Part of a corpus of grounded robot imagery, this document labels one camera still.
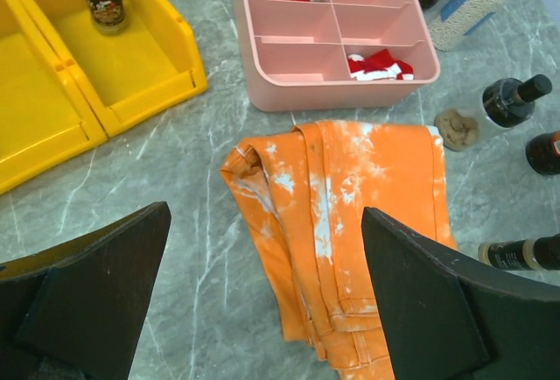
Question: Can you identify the brown spice jar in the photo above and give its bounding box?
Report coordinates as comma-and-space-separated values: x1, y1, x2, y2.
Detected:
433, 74, 554, 152

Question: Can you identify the orange tie-dye cloth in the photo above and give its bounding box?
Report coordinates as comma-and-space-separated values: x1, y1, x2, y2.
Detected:
220, 120, 455, 379

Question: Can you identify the dark spice jar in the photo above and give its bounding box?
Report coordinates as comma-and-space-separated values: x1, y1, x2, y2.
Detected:
478, 234, 559, 271

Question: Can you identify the yellow plastic bin organizer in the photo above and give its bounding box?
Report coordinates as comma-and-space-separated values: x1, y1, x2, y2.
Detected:
1, 0, 208, 192

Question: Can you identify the silver lid glass jar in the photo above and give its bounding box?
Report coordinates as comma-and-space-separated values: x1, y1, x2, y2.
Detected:
426, 0, 542, 53

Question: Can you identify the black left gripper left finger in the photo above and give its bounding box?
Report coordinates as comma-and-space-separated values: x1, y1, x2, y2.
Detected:
1, 201, 172, 379

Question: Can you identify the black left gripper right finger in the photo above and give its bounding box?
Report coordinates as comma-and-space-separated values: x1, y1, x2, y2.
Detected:
361, 208, 559, 379

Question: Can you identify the pink divided tray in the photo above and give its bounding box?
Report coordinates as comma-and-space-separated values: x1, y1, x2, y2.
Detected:
233, 0, 440, 112

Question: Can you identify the red white sock bottom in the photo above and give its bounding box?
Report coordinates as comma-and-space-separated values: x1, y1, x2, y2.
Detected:
347, 49, 415, 81

